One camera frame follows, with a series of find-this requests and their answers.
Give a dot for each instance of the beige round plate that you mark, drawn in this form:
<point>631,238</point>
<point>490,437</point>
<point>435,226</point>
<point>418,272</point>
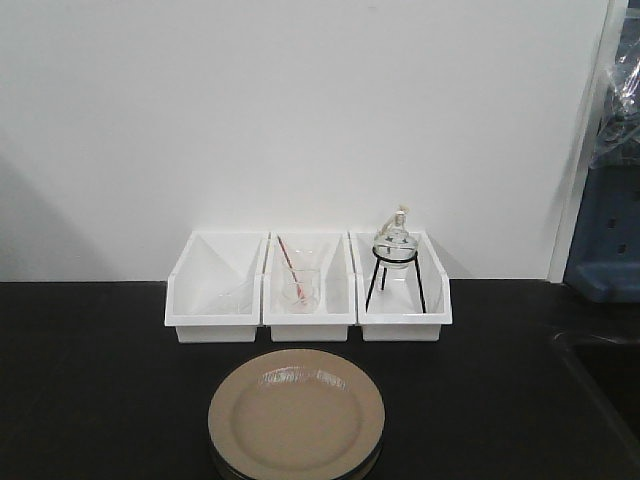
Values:
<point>226,470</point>
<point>294,409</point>

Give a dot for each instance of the clear glass beaker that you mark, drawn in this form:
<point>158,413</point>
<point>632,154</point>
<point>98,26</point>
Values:
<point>310,280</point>

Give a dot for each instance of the red glass stirring rod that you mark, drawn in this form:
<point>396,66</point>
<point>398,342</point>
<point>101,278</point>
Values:
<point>299,289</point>

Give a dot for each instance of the middle white storage bin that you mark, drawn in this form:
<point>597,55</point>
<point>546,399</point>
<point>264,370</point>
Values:
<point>330,253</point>

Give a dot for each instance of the white storage bin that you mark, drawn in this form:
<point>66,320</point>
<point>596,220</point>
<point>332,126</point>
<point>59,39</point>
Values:
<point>330,253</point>
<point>214,292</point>
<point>394,314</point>

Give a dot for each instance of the glass alcohol lamp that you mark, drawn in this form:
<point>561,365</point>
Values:
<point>393,245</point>

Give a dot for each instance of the right white storage bin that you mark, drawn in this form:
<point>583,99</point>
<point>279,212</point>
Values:
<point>394,314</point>

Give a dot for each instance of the left white storage bin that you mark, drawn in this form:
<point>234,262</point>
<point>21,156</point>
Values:
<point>214,292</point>

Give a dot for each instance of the grey-blue pegboard drying rack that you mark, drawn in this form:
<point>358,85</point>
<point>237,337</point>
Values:
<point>603,263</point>

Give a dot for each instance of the black lab sink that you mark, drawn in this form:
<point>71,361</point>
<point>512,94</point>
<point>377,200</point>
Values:
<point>607,368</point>

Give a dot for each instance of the clear bag of pegs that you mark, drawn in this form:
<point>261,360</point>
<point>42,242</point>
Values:
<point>617,141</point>

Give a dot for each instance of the black wire tripod stand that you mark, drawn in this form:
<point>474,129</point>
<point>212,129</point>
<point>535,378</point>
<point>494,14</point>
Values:
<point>376,280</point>

